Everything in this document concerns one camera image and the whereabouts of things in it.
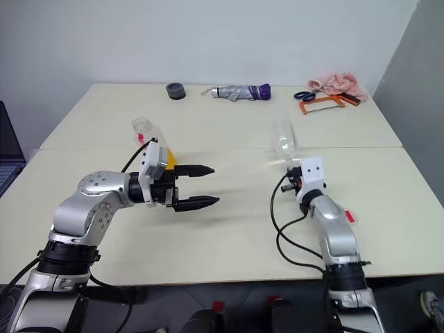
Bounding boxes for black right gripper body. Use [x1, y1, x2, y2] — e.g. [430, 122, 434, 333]
[281, 166, 303, 195]

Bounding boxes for grey shoe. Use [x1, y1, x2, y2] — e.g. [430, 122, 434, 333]
[420, 290, 444, 324]

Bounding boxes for clear plastic bottle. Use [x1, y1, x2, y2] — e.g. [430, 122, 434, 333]
[268, 119, 303, 171]

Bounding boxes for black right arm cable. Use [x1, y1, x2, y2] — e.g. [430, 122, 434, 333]
[269, 173, 329, 279]

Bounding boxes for pink towel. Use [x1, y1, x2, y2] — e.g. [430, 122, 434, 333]
[306, 71, 370, 102]

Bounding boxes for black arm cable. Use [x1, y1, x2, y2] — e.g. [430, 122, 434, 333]
[120, 138, 159, 173]
[269, 173, 329, 279]

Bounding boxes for grey round tape roll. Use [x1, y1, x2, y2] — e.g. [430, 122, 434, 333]
[165, 82, 187, 101]

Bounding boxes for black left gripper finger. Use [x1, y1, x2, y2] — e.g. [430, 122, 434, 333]
[175, 164, 216, 181]
[173, 196, 221, 214]

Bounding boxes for dark rounded shape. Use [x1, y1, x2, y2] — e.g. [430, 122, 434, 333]
[269, 297, 307, 333]
[181, 308, 227, 333]

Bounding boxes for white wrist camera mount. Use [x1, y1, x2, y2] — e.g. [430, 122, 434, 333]
[299, 156, 327, 196]
[137, 139, 171, 208]

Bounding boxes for orange hacksaw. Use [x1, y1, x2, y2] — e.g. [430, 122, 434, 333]
[298, 92, 362, 116]

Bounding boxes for dark laptop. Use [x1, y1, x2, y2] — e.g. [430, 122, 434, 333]
[0, 100, 27, 197]

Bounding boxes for bottle with orange liquid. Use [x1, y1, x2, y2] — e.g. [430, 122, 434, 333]
[130, 117, 178, 171]

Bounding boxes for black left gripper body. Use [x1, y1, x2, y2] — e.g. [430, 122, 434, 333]
[151, 169, 180, 210]

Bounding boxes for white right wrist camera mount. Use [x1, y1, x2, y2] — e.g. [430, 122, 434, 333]
[299, 156, 327, 196]

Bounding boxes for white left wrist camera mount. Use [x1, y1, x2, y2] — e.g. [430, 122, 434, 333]
[137, 139, 171, 208]

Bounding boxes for folded silver purple umbrella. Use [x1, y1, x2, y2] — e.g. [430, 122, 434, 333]
[200, 83, 272, 103]

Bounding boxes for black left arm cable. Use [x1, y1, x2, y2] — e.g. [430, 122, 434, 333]
[120, 138, 159, 173]

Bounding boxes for blue handled scissors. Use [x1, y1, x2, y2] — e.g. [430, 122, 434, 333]
[293, 89, 318, 102]

